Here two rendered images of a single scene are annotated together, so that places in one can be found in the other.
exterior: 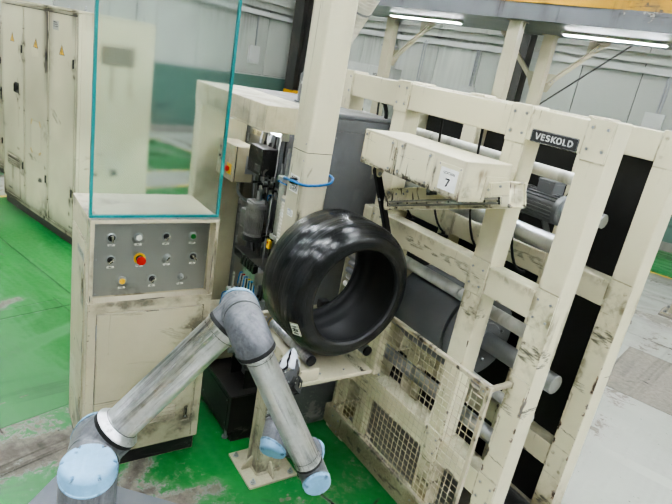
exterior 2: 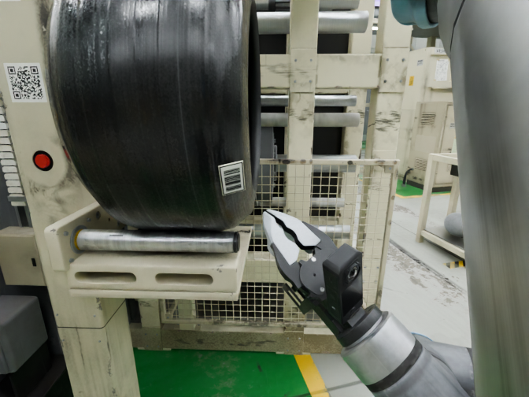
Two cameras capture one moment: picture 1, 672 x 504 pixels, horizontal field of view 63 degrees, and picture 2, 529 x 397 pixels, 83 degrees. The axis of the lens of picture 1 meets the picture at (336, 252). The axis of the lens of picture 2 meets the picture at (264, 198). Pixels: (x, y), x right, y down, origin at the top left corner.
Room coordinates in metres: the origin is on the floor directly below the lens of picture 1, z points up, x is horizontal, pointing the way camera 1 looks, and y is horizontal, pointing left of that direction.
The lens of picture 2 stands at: (1.52, 0.43, 1.17)
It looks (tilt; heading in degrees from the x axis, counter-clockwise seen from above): 17 degrees down; 309
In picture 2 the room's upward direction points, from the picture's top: straight up
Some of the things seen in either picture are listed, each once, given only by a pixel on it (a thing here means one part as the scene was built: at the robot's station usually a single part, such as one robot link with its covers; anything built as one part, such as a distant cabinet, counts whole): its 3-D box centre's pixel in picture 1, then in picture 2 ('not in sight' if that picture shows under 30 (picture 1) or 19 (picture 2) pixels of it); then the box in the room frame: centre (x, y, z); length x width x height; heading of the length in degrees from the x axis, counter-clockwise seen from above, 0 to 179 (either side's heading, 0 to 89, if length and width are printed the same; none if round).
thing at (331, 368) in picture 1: (314, 356); (179, 253); (2.16, 0.01, 0.80); 0.37 x 0.36 x 0.02; 126
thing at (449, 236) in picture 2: not in sight; (467, 208); (1.68, -2.35, 0.40); 0.60 x 0.35 x 0.80; 143
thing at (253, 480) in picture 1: (262, 462); not in sight; (2.35, 0.18, 0.02); 0.27 x 0.27 x 0.04; 36
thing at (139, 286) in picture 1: (138, 330); not in sight; (2.38, 0.88, 0.63); 0.56 x 0.41 x 1.27; 126
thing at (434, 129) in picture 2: not in sight; (449, 146); (2.18, -4.78, 0.62); 0.91 x 0.58 x 1.25; 53
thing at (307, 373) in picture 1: (288, 353); (158, 267); (2.07, 0.12, 0.84); 0.36 x 0.09 x 0.06; 36
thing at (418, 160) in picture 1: (429, 163); not in sight; (2.23, -0.31, 1.71); 0.61 x 0.25 x 0.15; 36
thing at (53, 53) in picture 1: (71, 118); not in sight; (5.46, 2.82, 1.05); 1.61 x 0.73 x 2.10; 53
